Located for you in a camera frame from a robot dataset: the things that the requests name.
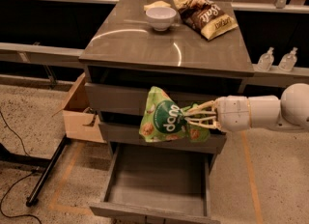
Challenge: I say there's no green rice chip bag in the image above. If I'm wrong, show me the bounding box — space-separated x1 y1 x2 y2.
139 86 211 143

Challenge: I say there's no black floor cable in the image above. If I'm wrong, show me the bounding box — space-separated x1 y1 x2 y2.
0 110 42 224

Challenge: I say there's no black metal stand leg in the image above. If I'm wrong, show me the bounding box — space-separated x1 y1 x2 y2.
26 136 70 207

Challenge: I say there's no grey open bottom drawer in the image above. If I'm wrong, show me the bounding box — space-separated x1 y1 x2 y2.
90 144 220 224

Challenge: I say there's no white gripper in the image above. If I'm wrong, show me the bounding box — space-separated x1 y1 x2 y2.
183 96 250 132

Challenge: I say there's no grey metal shelf rail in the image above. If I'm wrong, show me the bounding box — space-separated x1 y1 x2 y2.
0 42 309 91

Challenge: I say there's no white ceramic bowl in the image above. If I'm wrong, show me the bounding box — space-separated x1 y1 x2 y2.
146 7 177 31

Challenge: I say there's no brown yellow chip bag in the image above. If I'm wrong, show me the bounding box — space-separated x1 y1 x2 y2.
173 0 238 41

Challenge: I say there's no grey middle drawer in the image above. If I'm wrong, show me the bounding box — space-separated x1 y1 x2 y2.
98 123 226 154

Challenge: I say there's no grey top drawer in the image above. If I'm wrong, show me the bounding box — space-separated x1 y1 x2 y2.
85 83 218 116

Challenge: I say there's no cardboard box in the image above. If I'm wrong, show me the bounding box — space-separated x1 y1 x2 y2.
55 73 104 143

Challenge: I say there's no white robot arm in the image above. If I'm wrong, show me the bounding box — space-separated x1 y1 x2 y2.
183 83 309 132

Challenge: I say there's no yellow sponge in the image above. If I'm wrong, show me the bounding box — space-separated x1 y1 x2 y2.
144 0 171 11

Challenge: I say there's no left clear sanitizer bottle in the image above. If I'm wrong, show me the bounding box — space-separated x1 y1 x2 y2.
257 47 274 71

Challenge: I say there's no grey drawer cabinet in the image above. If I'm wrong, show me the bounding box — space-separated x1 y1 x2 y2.
78 0 255 158

